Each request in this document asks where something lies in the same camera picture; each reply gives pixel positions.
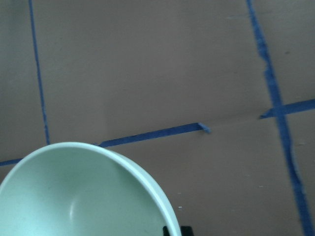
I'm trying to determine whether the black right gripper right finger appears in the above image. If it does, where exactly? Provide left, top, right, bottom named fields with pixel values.
left=181, top=226, right=193, bottom=236

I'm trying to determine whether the green bowl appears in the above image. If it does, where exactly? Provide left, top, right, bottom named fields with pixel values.
left=0, top=142, right=181, bottom=236

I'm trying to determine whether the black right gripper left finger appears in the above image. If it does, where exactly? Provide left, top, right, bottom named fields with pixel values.
left=162, top=226, right=170, bottom=236

